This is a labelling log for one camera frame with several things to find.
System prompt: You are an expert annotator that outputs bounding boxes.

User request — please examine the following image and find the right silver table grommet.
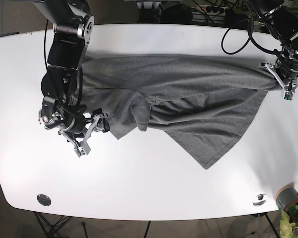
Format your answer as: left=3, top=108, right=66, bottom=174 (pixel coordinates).
left=252, top=193, right=267, bottom=207

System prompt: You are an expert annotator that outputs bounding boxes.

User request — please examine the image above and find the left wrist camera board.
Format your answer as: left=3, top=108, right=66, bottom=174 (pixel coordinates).
left=283, top=90, right=294, bottom=101

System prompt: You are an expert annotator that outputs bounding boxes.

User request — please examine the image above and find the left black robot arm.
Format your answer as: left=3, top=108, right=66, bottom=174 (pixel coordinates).
left=221, top=0, right=298, bottom=95

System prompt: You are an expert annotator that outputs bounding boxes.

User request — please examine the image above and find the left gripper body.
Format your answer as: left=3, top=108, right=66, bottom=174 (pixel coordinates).
left=259, top=62, right=298, bottom=92

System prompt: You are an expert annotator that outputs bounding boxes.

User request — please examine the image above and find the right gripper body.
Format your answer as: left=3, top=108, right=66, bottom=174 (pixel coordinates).
left=58, top=115, right=100, bottom=147

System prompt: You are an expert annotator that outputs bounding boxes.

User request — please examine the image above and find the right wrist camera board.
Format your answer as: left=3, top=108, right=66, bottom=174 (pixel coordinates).
left=74, top=143, right=91, bottom=158

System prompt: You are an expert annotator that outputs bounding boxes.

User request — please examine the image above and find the grey plant pot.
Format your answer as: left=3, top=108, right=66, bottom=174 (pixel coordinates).
left=274, top=185, right=298, bottom=212

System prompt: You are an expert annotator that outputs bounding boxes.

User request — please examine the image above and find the black table leg frame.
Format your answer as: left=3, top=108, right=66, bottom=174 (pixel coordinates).
left=34, top=212, right=73, bottom=238

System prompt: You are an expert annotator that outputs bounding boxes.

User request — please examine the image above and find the green potted plant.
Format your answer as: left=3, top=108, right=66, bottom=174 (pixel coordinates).
left=280, top=204, right=298, bottom=238

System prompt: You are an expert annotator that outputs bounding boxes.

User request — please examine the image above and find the silver table grommet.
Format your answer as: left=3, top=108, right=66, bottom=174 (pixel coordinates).
left=252, top=193, right=267, bottom=207
left=37, top=194, right=52, bottom=206

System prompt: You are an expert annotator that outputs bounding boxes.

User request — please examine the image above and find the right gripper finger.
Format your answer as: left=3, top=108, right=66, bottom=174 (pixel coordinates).
left=92, top=108, right=110, bottom=133

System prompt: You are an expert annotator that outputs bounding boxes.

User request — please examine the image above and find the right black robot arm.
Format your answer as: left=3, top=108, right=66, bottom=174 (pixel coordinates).
left=34, top=0, right=110, bottom=157

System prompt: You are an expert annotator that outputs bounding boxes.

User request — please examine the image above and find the left silver table grommet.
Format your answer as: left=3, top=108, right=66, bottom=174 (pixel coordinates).
left=37, top=194, right=52, bottom=206

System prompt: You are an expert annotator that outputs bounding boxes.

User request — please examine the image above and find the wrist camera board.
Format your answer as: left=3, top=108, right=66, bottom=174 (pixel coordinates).
left=74, top=143, right=91, bottom=158
left=283, top=90, right=294, bottom=101

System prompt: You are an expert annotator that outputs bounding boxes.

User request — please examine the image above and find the dark grey T-shirt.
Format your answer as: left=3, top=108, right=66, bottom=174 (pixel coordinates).
left=82, top=56, right=277, bottom=169

